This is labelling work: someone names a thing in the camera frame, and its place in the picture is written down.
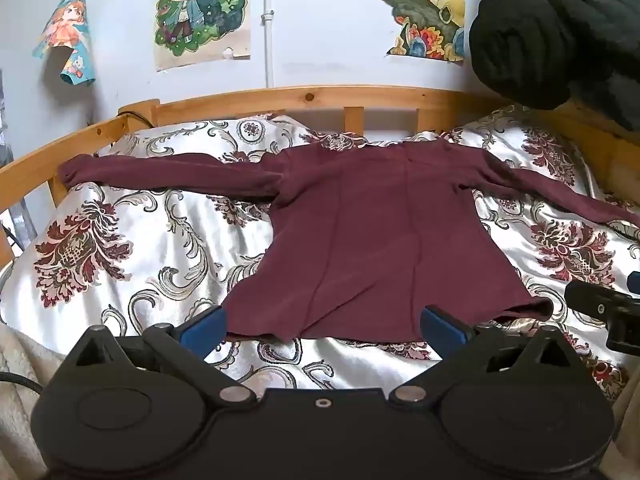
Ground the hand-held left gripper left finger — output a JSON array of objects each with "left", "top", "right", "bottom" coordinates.
[{"left": 65, "top": 305, "right": 256, "bottom": 406}]

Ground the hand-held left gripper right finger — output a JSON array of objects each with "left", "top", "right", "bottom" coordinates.
[{"left": 387, "top": 305, "right": 578, "bottom": 406}]

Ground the maroon long-sleeved shirt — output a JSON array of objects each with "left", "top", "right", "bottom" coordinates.
[{"left": 57, "top": 140, "right": 640, "bottom": 343}]

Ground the floral satin bedspread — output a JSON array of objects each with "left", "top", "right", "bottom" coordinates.
[{"left": 0, "top": 105, "right": 640, "bottom": 401}]

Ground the beige fleece blanket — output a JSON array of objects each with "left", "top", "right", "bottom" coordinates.
[{"left": 0, "top": 322, "right": 56, "bottom": 480}]

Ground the black quilted jacket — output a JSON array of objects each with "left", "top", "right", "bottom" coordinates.
[{"left": 467, "top": 0, "right": 640, "bottom": 133}]

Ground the black cable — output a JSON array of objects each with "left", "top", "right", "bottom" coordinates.
[
  {"left": 118, "top": 108, "right": 157, "bottom": 128},
  {"left": 0, "top": 370, "right": 46, "bottom": 395}
]

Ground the wooden bed frame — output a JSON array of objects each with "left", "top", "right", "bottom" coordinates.
[{"left": 0, "top": 85, "right": 640, "bottom": 266}]

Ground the white wall pipe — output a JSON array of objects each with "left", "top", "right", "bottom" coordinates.
[{"left": 261, "top": 0, "right": 277, "bottom": 89}]

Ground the cartoon figure wall poster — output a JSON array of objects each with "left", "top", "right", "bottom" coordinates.
[{"left": 152, "top": 0, "right": 252, "bottom": 72}]

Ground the colourful landscape wall poster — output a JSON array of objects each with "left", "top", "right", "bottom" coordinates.
[{"left": 375, "top": 0, "right": 467, "bottom": 66}]

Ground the curled cartoon wall poster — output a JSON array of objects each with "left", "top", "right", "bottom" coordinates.
[{"left": 32, "top": 0, "right": 97, "bottom": 87}]

